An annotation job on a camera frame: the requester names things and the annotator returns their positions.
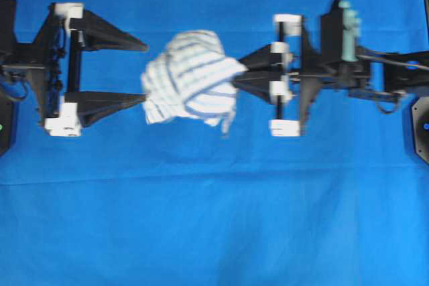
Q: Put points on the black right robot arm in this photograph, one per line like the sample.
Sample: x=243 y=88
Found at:
x=392 y=76

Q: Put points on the teal handle on right gripper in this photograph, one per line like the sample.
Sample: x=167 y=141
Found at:
x=351 y=25

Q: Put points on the white blue-striped towel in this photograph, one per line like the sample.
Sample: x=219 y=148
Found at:
x=192 y=78

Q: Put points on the blue table cloth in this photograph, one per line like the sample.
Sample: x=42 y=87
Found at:
x=178 y=203

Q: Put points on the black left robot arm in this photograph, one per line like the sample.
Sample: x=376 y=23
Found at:
x=15 y=56

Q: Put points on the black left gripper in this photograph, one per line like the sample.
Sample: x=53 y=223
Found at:
x=64 y=116

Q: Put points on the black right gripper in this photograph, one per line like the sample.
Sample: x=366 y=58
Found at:
x=312 y=69

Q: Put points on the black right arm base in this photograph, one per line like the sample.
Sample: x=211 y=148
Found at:
x=417 y=130

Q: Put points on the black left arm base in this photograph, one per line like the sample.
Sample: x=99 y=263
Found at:
x=7 y=124

